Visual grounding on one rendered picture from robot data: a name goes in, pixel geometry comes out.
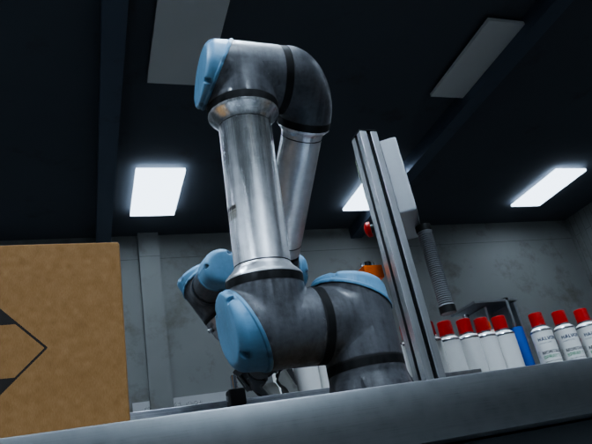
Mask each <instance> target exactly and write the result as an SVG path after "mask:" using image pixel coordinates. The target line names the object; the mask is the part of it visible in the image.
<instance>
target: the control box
mask: <svg viewBox="0 0 592 444"><path fill-rule="evenodd" d="M380 144H381V149H382V153H383V156H384V159H385V163H386V166H387V169H388V175H389V178H390V181H391V184H392V188H393V190H394V194H395V197H396V202H397V206H398V210H399V212H400V216H401V219H402V222H403V228H404V231H405V234H406V237H407V240H410V239H413V238H417V237H418V235H417V233H416V229H415V227H416V226H417V225H419V224H420V221H419V216H418V209H417V205H416V203H415V200H414V196H413V194H412V191H411V185H410V183H409V179H408V176H407V173H406V170H405V167H404V163H403V159H402V155H401V153H400V150H399V146H398V143H397V141H396V138H395V137H392V138H388V139H385V140H382V141H380Z"/></svg>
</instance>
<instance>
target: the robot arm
mask: <svg viewBox="0 0 592 444"><path fill-rule="evenodd" d="M194 100H195V105H196V108H197V109H201V110H202V111H204V110H207V114H208V121H209V124H210V125H211V126H212V127H213V128H214V129H215V130H218V132H219V140H220V148H221V156H222V164H223V172H224V181H225V189H226V204H227V213H228V221H229V228H230V236H231V245H232V252H230V251H228V250H226V249H216V250H214V251H211V252H210V253H209V254H208V255H207V256H206V257H205V258H204V259H203V260H202V262H201V263H200V264H198V265H197V266H195V267H193V268H191V269H190V270H188V271H187V272H186V273H184V274H183V275H182V277H181V278H180V279H179V280H178V283H177V285H178V288H179V289H180V291H181V293H182V294H183V297H184V299H185V300H187V301H188V303H189V304H190V305H191V306H192V307H193V309H194V310H195V311H196V313H197V314H198V316H199V317H200V318H201V320H202V321H203V323H204V324H205V325H206V326H207V328H208V333H212V335H213V336H214V337H215V338H216V339H217V340H218V341H219V342H220V345H221V348H222V351H223V353H224V354H225V357H226V359H227V361H228V362H229V364H230V365H231V366H232V367H233V368H234V369H235V370H234V371H233V374H236V375H237V379H238V380H239V382H240V384H241V385H242V386H243V388H244V389H245V390H246V391H247V392H249V391H252V390H253V391H254V392H255V393H256V394H257V395H258V396H269V395H276V394H281V393H280V391H279V387H280V388H281V392H282V394H284V393H291V392H298V391H299V390H298V387H297V382H296V379H295V375H294V372H293V370H292V369H293V368H300V367H309V366H326V370H327V374H328V379H329V392H330V393H334V392H340V391H347V390H354V389H365V388H372V387H379V386H385V385H392V384H398V383H405V382H411V381H414V380H413V379H412V378H411V376H410V374H409V372H408V370H407V367H406V364H405V360H404V356H403V350H402V346H401V343H400V339H399V336H398V333H397V329H396V323H395V319H394V316H393V312H392V303H391V300H390V299H389V296H388V294H387V290H386V287H385V285H384V284H383V282H382V281H381V280H380V279H379V278H378V277H376V276H375V275H373V274H370V273H367V272H364V271H357V270H342V271H338V272H337V273H328V274H325V275H322V276H320V277H318V278H317V279H315V280H314V281H313V282H312V284H311V286H309V287H305V285H306V283H307V278H308V274H307V271H308V267H307V261H306V259H305V258H304V257H303V256H302V255H300V248H301V243H302V239H303V234H304V230H305V224H306V220H307V212H308V207H309V202H310V197H311V193H312V188H313V184H314V178H315V170H316V166H317V161H318V156H319V151H320V147H321V142H322V136H324V135H325V134H327V133H328V132H329V127H330V123H331V117H332V99H331V93H330V89H329V83H328V81H327V79H326V77H325V75H324V73H323V71H322V68H321V66H320V65H319V63H318V62H317V61H316V60H315V59H314V58H313V57H312V56H311V55H310V54H309V53H308V52H306V51H304V50H303V49H301V48H297V47H294V46H289V45H277V44H269V43H261V42H252V41H237V40H234V39H232V38H230V39H229V40H227V39H211V40H208V41H207V42H206V43H205V44H204V46H203V49H202V52H201V55H200V58H199V62H198V66H197V71H196V82H195V94H194ZM276 120H277V124H278V125H279V127H280V128H281V135H280V140H279V147H278V152H277V158H276V153H275V146H274V140H273V134H272V127H271V125H272V124H273V123H274V122H275V121H276ZM273 374H275V375H276V378H277V380H276V383H277V384H276V383H275V382H270V383H266V381H267V380H268V377H270V376H272V375H273ZM238 376H239V377H240V378H239V377H238ZM243 383H244V384H243ZM245 386H246V387H245ZM278 386H279V387H278Z"/></svg>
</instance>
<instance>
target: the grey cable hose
mask: <svg viewBox="0 0 592 444"><path fill-rule="evenodd" d="M415 229H416V233H417V235H418V239H419V242H420V246H421V248H422V251H423V254H424V258H425V263H426V265H427V266H426V267H427V269H428V271H429V272H428V273H429V275H430V279H431V281H432V285H433V289H434V293H435V295H436V298H437V301H438V304H439V305H438V306H439V311H440V316H447V315H452V314H454V313H456V312H457V311H456V307H455V303H453V299H452V297H451V292H450V291H449V286H448V282H447V280H446V276H445V274H444V273H445V272H444V270H443V266H442V264H441V259H440V257H439V252H438V250H437V247H436V243H435V240H434V237H433V233H432V231H433V230H432V227H431V224H430V223H422V224H419V225H417V226H416V227H415Z"/></svg>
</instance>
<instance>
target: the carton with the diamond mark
mask: <svg viewBox="0 0 592 444"><path fill-rule="evenodd" d="M129 420H130V401H129V387H128V372H127V358H126V344H125V329H124V315H123V301H122V273H121V258H120V245H119V243H118V242H101V243H70V244H39V245H8V246H0V438H7V437H13V436H19V435H26V434H33V433H45V432H52V431H58V430H64V429H71V428H78V427H84V426H96V425H103V424H109V423H115V422H122V421H129Z"/></svg>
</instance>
